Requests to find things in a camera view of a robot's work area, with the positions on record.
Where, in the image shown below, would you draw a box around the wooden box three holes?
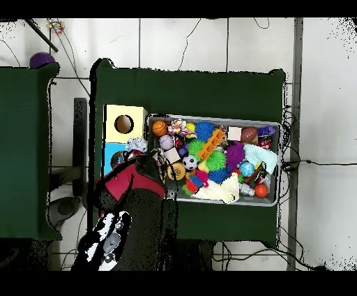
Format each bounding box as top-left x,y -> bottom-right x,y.
100,104 -> 149,179

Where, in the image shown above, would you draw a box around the light blue cloth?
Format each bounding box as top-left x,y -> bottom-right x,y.
243,145 -> 280,177

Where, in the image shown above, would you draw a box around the purple round object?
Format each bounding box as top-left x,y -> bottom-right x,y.
29,52 -> 57,70

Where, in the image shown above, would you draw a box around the cream knitted cloth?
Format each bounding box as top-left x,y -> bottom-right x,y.
195,174 -> 241,205

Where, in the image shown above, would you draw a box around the small colourful item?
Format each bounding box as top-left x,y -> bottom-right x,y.
47,19 -> 66,36

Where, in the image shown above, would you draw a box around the grey round base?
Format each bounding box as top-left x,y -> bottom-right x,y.
49,196 -> 84,227

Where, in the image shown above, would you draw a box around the clear shallow mesh bin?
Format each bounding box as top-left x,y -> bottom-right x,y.
142,113 -> 282,207

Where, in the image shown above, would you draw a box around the black power cable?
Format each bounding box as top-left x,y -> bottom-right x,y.
281,158 -> 357,171

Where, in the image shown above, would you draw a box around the black upright bar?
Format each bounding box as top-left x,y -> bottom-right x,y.
73,97 -> 89,198

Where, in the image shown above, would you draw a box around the small orange basketball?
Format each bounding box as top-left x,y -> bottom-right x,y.
151,120 -> 169,138

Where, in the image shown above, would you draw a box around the purple spiky ball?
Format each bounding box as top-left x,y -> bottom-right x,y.
225,142 -> 246,171

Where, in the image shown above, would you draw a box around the small black white soccer ball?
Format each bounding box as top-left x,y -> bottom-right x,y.
181,154 -> 199,172

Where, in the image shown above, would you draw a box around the crushed clear plastic bottle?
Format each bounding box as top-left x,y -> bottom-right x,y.
126,136 -> 149,155

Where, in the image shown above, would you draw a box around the brown toy football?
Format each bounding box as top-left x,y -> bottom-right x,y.
241,127 -> 259,145

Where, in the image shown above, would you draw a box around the blue spiky ball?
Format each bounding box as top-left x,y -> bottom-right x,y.
193,122 -> 217,143

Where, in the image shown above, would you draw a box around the dark green side table cloth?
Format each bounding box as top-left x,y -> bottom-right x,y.
0,61 -> 61,242

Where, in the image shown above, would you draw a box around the green spiky ball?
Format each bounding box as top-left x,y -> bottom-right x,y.
204,150 -> 227,172

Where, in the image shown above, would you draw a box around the orange toy brick round studs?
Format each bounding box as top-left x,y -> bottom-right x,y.
197,128 -> 227,161

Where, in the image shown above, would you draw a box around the black stick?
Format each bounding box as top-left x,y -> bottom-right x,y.
22,18 -> 59,53

